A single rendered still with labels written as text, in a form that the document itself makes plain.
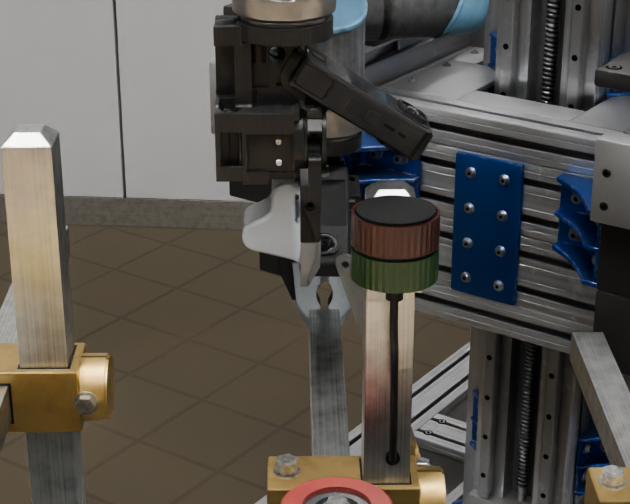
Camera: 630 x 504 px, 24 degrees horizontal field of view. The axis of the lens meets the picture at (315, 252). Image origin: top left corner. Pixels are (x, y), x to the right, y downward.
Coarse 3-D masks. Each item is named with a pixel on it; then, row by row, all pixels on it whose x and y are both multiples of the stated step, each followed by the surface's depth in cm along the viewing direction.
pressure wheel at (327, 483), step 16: (320, 480) 103; (336, 480) 103; (352, 480) 103; (288, 496) 101; (304, 496) 101; (320, 496) 102; (336, 496) 100; (352, 496) 102; (368, 496) 101; (384, 496) 101
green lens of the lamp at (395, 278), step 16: (352, 256) 98; (432, 256) 97; (352, 272) 99; (368, 272) 97; (384, 272) 96; (400, 272) 96; (416, 272) 97; (432, 272) 98; (368, 288) 97; (384, 288) 97; (400, 288) 97; (416, 288) 97
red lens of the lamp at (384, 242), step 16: (352, 208) 98; (352, 224) 97; (368, 224) 96; (432, 224) 96; (352, 240) 98; (368, 240) 96; (384, 240) 95; (400, 240) 95; (416, 240) 96; (432, 240) 97; (384, 256) 96; (400, 256) 96; (416, 256) 96
